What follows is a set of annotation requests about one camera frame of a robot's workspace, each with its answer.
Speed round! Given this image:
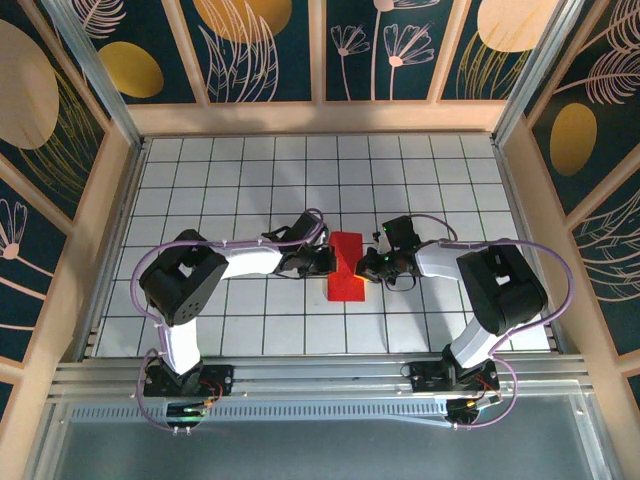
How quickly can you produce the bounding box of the small circuit board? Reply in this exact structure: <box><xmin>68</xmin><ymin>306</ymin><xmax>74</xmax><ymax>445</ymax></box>
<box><xmin>446</xmin><ymin>397</ymin><xmax>504</xmax><ymax>426</ymax></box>
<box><xmin>166</xmin><ymin>399</ymin><xmax>221</xmax><ymax>420</ymax></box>

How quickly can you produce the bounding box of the aluminium side rail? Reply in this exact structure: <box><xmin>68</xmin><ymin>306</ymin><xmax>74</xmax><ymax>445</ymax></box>
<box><xmin>492</xmin><ymin>139</ymin><xmax>569</xmax><ymax>354</ymax></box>
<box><xmin>74</xmin><ymin>139</ymin><xmax>151</xmax><ymax>361</ymax></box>

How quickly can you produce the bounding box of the red paper sheet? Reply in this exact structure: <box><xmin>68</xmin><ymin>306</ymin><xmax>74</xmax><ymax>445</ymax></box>
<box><xmin>324</xmin><ymin>230</ymin><xmax>369</xmax><ymax>304</ymax></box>

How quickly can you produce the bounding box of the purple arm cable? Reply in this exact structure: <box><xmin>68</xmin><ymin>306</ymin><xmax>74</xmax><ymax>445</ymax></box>
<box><xmin>130</xmin><ymin>207</ymin><xmax>327</xmax><ymax>435</ymax></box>
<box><xmin>405</xmin><ymin>213</ymin><xmax>574</xmax><ymax>431</ymax></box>

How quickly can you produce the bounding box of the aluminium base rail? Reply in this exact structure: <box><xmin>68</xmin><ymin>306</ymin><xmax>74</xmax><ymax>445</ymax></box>
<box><xmin>48</xmin><ymin>353</ymin><xmax>599</xmax><ymax>401</ymax></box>

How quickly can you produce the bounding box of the grey metal panel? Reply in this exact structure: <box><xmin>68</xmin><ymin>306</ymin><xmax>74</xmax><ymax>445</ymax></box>
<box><xmin>29</xmin><ymin>418</ymin><xmax>611</xmax><ymax>480</ymax></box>

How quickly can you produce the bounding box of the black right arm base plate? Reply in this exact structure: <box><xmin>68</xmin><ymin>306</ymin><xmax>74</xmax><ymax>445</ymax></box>
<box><xmin>407</xmin><ymin>360</ymin><xmax>501</xmax><ymax>394</ymax></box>

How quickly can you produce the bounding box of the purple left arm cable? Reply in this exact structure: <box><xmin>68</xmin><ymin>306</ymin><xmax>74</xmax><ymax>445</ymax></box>
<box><xmin>130</xmin><ymin>207</ymin><xmax>327</xmax><ymax>435</ymax></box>

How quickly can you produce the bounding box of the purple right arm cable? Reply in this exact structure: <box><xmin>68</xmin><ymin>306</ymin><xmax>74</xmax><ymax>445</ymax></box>
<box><xmin>405</xmin><ymin>213</ymin><xmax>574</xmax><ymax>431</ymax></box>

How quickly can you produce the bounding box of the white grid mat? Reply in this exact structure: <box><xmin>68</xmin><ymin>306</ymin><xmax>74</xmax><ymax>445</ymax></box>
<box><xmin>93</xmin><ymin>134</ymin><xmax>560</xmax><ymax>358</ymax></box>

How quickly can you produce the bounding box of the slotted grey cable duct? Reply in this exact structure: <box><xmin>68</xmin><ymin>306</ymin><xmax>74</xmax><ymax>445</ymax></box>
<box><xmin>69</xmin><ymin>399</ymin><xmax>454</xmax><ymax>422</ymax></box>

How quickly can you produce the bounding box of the aluminium corner post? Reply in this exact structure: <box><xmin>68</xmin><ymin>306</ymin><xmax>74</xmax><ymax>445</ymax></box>
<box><xmin>491</xmin><ymin>0</ymin><xmax>587</xmax><ymax>146</ymax></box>
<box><xmin>39</xmin><ymin>0</ymin><xmax>146</xmax><ymax>149</ymax></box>

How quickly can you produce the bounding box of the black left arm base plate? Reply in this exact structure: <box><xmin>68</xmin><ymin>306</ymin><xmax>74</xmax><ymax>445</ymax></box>
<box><xmin>142</xmin><ymin>363</ymin><xmax>236</xmax><ymax>399</ymax></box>

